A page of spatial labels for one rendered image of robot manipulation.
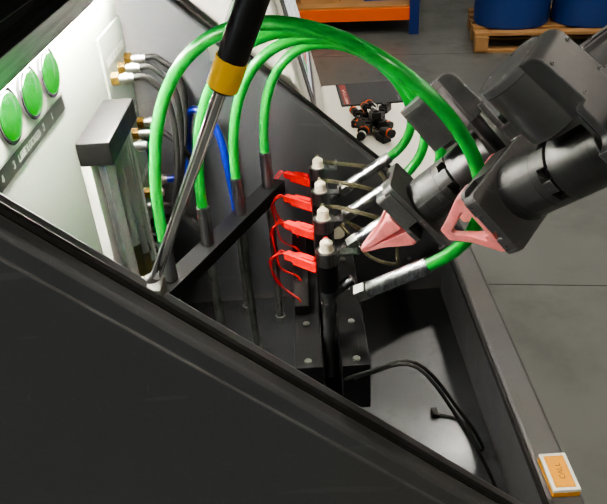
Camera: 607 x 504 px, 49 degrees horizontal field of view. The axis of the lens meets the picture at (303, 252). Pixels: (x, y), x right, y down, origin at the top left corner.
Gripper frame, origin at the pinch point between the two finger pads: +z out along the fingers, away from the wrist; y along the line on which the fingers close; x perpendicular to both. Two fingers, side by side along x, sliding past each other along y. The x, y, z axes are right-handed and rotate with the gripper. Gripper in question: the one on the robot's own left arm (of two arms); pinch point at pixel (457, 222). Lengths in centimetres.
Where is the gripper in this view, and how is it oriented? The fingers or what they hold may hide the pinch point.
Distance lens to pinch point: 68.3
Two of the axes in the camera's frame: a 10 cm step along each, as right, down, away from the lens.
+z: -4.2, 2.8, 8.6
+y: -6.0, 6.3, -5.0
